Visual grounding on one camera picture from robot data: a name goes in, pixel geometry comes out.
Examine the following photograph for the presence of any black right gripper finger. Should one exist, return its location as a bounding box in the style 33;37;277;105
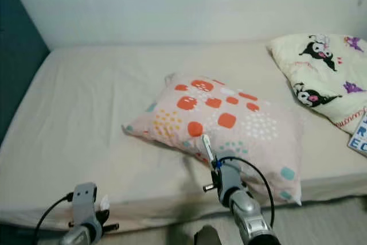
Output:
200;134;216;168

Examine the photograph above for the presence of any pink pillow with orange spots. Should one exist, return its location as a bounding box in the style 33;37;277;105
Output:
122;73;304;206

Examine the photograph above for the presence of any cream cartoon print blanket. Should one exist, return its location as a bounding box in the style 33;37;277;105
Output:
267;33;367;136

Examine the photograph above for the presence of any grey robot leg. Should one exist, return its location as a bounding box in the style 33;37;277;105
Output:
193;225;222;245

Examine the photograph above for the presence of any cream bed mattress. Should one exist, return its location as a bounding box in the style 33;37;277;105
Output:
0;41;367;231

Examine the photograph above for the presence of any white book with blue letters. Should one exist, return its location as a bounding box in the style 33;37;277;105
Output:
348;110;367;157

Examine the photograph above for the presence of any teal upholstered headboard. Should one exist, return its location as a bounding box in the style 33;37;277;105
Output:
0;0;51;142

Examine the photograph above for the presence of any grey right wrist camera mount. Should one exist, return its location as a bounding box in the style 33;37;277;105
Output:
217;159;244;197

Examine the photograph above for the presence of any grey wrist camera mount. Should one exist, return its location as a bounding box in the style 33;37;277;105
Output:
217;159;244;197
73;182;99;225

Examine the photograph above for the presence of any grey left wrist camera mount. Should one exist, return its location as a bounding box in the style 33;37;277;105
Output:
73;182;99;225

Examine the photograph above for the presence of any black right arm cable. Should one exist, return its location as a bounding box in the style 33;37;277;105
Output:
218;156;275;228

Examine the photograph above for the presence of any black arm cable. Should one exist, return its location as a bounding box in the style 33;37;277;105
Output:
33;193;75;245
218;156;275;228

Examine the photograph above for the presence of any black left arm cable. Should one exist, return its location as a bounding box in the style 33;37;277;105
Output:
33;193;75;245

